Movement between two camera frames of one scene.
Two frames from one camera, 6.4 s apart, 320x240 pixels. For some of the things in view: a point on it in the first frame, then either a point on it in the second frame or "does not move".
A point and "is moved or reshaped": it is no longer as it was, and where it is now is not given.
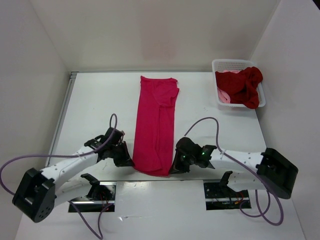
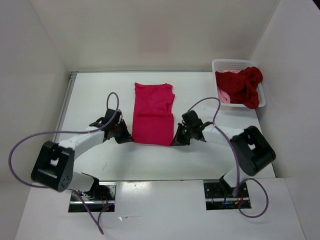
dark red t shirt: [241, 86] does not move
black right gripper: [177, 167] to [175, 141]
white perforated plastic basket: [236, 65] does not move
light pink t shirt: [223, 96] does not move
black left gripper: [125, 160] to [126, 137]
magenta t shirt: [153, 148] is moved or reshaped
